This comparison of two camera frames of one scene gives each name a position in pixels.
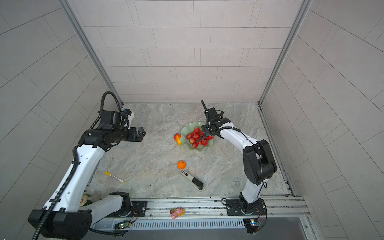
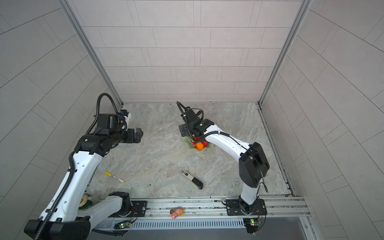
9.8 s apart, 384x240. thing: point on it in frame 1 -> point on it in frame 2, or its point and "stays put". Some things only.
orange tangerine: (181, 164) -> (199, 145)
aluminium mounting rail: (278, 208) stays put
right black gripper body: (209, 128) -> (190, 129)
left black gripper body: (132, 135) stays put
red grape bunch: (197, 137) stays put
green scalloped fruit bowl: (189, 128) stays put
